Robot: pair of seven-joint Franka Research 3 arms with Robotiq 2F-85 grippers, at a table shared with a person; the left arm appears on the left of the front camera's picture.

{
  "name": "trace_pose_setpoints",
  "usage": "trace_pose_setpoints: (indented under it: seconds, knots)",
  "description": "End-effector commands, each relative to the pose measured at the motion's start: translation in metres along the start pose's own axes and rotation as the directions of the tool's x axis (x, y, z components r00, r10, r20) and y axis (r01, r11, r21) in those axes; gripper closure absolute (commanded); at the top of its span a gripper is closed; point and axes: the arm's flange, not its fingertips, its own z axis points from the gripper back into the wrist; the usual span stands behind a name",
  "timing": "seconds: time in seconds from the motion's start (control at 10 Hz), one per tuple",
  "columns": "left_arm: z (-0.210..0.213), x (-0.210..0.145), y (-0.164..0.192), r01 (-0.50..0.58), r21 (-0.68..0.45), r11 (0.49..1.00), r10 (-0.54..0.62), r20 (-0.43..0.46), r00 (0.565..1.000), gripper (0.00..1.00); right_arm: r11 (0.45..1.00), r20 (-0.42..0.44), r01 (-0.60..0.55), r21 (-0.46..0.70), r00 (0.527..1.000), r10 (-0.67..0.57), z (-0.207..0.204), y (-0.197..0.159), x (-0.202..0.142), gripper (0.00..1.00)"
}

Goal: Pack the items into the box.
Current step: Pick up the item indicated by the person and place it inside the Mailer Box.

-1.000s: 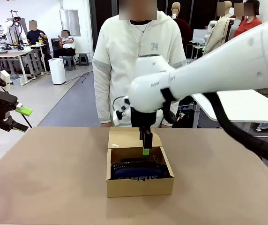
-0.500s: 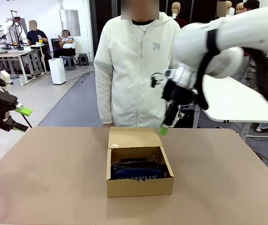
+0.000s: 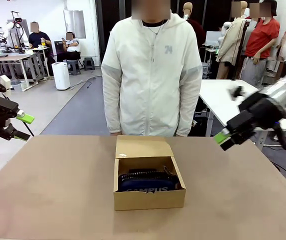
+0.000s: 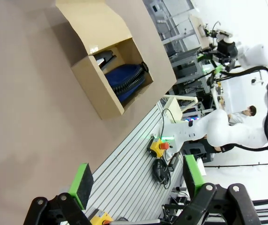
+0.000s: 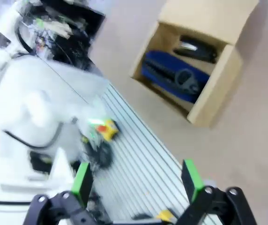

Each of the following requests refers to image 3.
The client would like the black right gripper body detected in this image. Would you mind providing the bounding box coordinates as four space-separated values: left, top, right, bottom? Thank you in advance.
226 93 284 146

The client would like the blue zippered pencil case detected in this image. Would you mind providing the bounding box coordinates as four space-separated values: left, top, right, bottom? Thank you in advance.
117 165 177 194

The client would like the person's left forearm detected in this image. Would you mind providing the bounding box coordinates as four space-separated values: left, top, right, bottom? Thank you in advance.
176 97 202 137

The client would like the person's right forearm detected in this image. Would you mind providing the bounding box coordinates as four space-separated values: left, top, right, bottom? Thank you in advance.
102 97 123 134

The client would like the brown cardboard box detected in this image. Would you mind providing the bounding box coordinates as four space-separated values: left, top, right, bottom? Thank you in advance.
113 134 187 212

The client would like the clear storage bin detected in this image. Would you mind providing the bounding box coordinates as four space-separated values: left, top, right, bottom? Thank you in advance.
9 79 26 93

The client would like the wooden top work table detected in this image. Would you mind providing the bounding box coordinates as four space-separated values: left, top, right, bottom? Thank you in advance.
0 53 33 91

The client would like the white air purifier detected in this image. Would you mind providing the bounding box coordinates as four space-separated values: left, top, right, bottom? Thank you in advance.
51 62 72 91

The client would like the grey plastic stool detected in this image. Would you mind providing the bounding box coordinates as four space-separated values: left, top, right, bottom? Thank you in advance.
83 57 96 71
66 59 82 76

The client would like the mannequin in beige coat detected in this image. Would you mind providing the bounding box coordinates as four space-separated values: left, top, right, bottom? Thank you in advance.
215 0 249 80

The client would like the seated person dark shirt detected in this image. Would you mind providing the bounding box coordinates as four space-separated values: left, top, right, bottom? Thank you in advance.
28 21 52 50

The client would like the seated person striped shirt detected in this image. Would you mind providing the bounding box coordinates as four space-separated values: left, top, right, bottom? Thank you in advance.
62 31 82 62

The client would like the person in white jacket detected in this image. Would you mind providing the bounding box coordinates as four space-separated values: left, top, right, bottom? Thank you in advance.
100 12 204 138

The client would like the mannequin in dark clothes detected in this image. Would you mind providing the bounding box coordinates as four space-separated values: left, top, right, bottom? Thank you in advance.
182 2 207 51

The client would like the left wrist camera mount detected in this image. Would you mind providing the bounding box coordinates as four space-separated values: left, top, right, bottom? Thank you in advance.
0 74 12 94

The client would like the white wall panel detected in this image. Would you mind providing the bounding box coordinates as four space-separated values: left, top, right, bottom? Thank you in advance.
63 9 87 40

